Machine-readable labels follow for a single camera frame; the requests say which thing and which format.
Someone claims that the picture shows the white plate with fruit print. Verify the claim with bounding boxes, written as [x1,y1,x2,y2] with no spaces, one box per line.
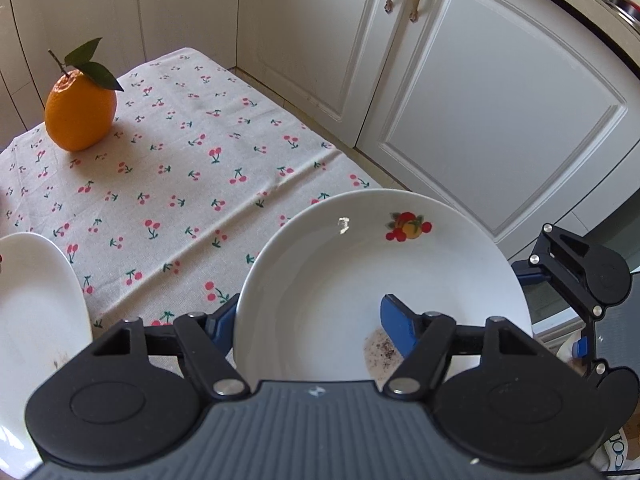
[233,190,532,385]

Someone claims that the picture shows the white kitchen cabinets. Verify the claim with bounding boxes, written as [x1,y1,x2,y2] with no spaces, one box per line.
[1,0,639,257]

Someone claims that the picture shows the cherry print tablecloth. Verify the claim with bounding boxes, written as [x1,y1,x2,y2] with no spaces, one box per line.
[1,48,376,333]

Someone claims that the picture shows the plain white plate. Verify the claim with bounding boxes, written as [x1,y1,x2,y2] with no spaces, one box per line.
[1,232,92,479]

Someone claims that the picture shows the orange with green leaves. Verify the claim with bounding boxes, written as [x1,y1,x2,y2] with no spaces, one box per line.
[44,37,124,153]

